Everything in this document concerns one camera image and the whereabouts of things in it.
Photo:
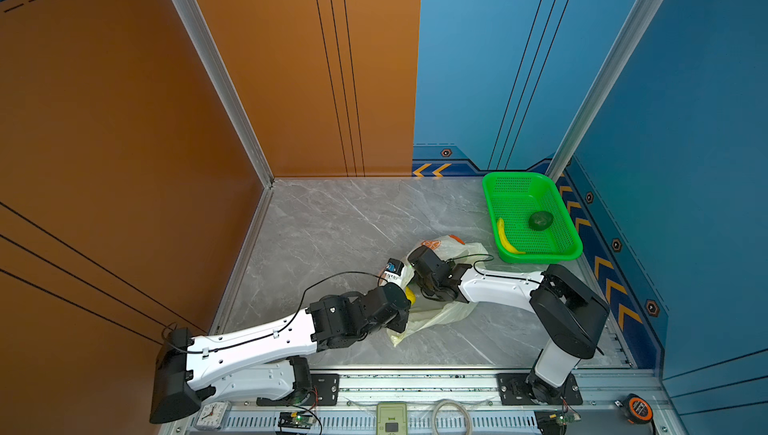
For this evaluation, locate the aluminium front rail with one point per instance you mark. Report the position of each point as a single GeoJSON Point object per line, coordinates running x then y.
{"type": "Point", "coordinates": [459, 400]}

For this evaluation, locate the translucent yellowish plastic bag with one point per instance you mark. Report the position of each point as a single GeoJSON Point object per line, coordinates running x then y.
{"type": "Point", "coordinates": [427, 313]}

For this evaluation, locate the orange black tape measure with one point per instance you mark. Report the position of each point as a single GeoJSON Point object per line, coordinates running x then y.
{"type": "Point", "coordinates": [635, 409]}

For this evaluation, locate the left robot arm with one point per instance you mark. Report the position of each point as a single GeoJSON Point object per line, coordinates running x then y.
{"type": "Point", "coordinates": [267, 361]}

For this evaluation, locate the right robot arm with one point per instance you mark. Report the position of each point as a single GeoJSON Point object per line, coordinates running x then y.
{"type": "Point", "coordinates": [572, 314]}

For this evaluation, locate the green circuit board left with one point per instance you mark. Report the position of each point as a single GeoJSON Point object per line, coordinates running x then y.
{"type": "Point", "coordinates": [295, 423]}

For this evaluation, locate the dark green avocado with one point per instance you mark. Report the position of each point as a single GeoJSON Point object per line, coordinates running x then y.
{"type": "Point", "coordinates": [540, 221]}

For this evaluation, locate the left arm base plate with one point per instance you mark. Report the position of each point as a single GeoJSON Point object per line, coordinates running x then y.
{"type": "Point", "coordinates": [316, 390]}

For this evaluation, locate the green plastic basket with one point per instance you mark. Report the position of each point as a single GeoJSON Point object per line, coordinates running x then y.
{"type": "Point", "coordinates": [514, 196]}

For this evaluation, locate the right aluminium corner post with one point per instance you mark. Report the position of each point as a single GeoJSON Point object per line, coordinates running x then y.
{"type": "Point", "coordinates": [631, 33]}

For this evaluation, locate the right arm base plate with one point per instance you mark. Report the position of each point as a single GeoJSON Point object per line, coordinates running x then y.
{"type": "Point", "coordinates": [527, 389]}

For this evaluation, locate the small analog clock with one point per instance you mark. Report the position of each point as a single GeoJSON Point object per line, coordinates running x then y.
{"type": "Point", "coordinates": [212, 416]}

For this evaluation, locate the left aluminium corner post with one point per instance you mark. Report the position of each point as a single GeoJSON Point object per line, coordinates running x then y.
{"type": "Point", "coordinates": [203, 41]}

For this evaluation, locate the aluminium corner post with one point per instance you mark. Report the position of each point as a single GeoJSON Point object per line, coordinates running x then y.
{"type": "Point", "coordinates": [203, 41]}
{"type": "Point", "coordinates": [631, 33]}

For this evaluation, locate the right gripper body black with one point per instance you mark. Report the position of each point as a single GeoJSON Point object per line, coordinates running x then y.
{"type": "Point", "coordinates": [426, 287]}

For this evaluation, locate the pale green handheld device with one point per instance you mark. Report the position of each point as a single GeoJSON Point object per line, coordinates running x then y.
{"type": "Point", "coordinates": [391, 418]}

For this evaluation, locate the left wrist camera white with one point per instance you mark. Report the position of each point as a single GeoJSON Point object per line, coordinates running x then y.
{"type": "Point", "coordinates": [393, 272]}

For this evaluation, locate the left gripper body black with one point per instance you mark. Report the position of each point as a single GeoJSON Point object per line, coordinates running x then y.
{"type": "Point", "coordinates": [399, 323]}

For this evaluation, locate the small circuit board right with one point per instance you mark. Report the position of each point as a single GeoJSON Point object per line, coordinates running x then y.
{"type": "Point", "coordinates": [556, 423]}

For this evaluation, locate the yellow banana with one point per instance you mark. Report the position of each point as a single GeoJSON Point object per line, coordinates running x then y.
{"type": "Point", "coordinates": [504, 241]}

